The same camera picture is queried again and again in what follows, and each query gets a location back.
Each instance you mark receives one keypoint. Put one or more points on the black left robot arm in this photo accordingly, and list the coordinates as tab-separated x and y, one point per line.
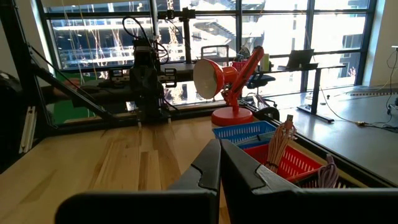
144	56

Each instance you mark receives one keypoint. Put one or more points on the black office chair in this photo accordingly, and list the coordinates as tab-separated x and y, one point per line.
259	80

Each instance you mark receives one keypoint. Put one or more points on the black plastic basket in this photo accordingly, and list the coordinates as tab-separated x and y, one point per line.
303	184

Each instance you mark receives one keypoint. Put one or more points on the black monitor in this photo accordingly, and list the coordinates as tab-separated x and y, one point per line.
300	57

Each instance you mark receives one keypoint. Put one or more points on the red plastic basket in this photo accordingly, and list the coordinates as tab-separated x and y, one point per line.
292	161

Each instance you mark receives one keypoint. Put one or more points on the silver aluminium rail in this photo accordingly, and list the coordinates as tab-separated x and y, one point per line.
28	130

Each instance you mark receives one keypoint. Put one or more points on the black standing desk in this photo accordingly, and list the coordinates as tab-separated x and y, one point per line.
315	93

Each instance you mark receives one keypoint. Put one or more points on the blue plastic basket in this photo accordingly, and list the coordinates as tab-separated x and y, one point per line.
236	132

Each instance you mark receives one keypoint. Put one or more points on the black window frame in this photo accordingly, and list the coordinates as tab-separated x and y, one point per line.
239	31

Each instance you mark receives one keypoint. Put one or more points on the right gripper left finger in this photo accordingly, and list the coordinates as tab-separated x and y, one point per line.
140	208

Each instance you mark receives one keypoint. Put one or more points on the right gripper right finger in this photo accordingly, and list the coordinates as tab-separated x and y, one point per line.
311	208

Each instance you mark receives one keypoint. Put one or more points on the red desk lamp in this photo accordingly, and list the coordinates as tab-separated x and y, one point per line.
231	116

